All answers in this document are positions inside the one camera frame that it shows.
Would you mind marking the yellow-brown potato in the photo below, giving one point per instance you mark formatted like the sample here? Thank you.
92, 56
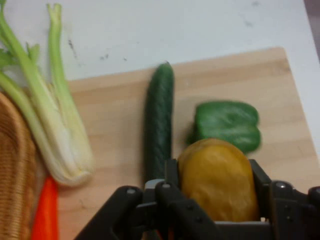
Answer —
217, 180

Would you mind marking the orange carrot with green leaves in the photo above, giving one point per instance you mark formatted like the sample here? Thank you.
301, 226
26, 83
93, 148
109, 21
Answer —
46, 212

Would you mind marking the bamboo cutting board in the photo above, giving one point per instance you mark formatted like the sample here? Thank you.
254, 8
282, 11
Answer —
115, 125

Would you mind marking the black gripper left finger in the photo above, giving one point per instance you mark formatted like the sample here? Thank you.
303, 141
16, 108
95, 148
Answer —
160, 207

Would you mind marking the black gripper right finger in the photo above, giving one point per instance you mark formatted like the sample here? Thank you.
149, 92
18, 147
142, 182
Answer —
290, 210

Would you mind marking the pale green celery bunch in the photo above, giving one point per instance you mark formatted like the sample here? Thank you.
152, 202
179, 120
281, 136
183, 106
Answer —
60, 140

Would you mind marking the long dark green cucumber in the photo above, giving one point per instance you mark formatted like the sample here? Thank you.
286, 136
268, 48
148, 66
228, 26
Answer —
160, 120

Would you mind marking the woven wicker basket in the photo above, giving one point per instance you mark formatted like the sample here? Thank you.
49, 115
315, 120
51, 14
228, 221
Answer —
12, 175

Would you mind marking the green bell pepper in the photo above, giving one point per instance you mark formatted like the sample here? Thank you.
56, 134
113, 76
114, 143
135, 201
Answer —
230, 125

